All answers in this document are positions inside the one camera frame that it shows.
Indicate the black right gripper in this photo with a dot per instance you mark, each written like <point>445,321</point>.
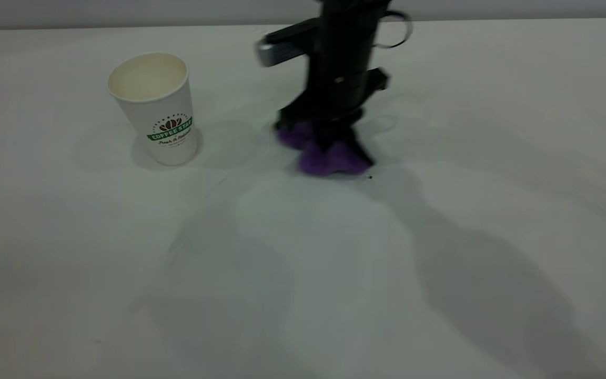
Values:
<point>340,73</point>

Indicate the white paper coffee cup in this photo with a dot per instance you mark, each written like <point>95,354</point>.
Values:
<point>163,116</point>

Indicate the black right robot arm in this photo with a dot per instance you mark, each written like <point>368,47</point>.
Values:
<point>353,5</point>

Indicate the purple cloth with black trim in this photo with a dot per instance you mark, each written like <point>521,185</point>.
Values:
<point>329,163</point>

